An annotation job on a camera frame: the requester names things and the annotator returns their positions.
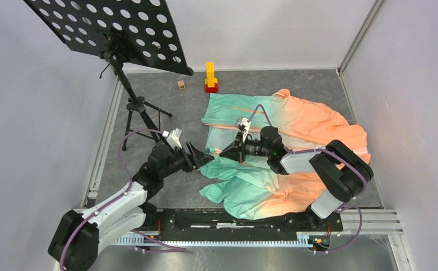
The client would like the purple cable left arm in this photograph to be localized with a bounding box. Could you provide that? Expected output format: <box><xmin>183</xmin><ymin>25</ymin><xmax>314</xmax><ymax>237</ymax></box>
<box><xmin>59</xmin><ymin>129</ymin><xmax>188</xmax><ymax>271</ymax></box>

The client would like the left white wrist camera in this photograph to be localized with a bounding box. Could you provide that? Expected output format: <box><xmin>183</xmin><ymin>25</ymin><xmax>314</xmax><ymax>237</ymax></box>
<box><xmin>162</xmin><ymin>128</ymin><xmax>183</xmax><ymax>149</ymax></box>

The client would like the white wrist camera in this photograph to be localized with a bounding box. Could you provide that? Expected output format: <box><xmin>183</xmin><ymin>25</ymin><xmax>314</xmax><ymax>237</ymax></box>
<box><xmin>162</xmin><ymin>128</ymin><xmax>183</xmax><ymax>149</ymax></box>
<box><xmin>235</xmin><ymin>117</ymin><xmax>251</xmax><ymax>143</ymax></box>

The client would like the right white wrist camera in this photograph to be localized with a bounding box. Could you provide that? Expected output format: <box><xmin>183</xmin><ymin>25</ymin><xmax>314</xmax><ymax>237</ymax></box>
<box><xmin>235</xmin><ymin>117</ymin><xmax>251</xmax><ymax>143</ymax></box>

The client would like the red cylinder block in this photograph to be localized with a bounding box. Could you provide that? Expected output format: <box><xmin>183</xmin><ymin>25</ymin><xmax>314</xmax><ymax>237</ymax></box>
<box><xmin>204</xmin><ymin>83</ymin><xmax>218</xmax><ymax>93</ymax></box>

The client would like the small wooden cube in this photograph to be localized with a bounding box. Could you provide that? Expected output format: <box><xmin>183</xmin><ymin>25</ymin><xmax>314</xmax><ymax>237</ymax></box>
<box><xmin>177</xmin><ymin>80</ymin><xmax>186</xmax><ymax>90</ymax></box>

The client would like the green and orange jacket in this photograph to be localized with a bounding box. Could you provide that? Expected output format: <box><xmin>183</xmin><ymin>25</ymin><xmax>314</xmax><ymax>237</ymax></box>
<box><xmin>199</xmin><ymin>89</ymin><xmax>371</xmax><ymax>220</ymax></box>

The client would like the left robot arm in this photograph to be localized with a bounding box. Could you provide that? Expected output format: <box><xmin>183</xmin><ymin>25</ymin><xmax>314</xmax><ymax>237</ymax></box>
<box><xmin>47</xmin><ymin>142</ymin><xmax>214</xmax><ymax>270</ymax></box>

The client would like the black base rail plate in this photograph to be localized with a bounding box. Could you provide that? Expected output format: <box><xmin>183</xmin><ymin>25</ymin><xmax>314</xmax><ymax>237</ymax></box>
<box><xmin>139</xmin><ymin>208</ymin><xmax>343</xmax><ymax>241</ymax></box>

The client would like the yellow block tower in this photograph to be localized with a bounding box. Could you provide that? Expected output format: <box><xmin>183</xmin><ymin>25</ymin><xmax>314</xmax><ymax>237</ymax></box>
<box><xmin>205</xmin><ymin>62</ymin><xmax>218</xmax><ymax>88</ymax></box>

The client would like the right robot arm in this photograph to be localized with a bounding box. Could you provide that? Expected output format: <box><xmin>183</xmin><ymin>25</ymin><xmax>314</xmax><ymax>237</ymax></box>
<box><xmin>220</xmin><ymin>126</ymin><xmax>374</xmax><ymax>230</ymax></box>

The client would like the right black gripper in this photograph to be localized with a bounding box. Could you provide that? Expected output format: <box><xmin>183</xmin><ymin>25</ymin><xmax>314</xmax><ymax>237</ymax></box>
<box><xmin>220</xmin><ymin>132</ymin><xmax>271</xmax><ymax>164</ymax></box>

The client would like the black perforated music stand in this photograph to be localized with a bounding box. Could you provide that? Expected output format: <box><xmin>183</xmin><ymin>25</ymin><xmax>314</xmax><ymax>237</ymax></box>
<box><xmin>25</xmin><ymin>0</ymin><xmax>194</xmax><ymax>142</ymax></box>

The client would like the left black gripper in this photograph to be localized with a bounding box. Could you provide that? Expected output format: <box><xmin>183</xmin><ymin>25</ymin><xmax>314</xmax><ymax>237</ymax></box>
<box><xmin>160</xmin><ymin>140</ymin><xmax>214</xmax><ymax>179</ymax></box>

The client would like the white toothed cable duct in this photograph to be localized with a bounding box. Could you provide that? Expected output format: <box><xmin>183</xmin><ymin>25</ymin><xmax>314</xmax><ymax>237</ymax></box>
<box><xmin>111</xmin><ymin>234</ymin><xmax>313</xmax><ymax>248</ymax></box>

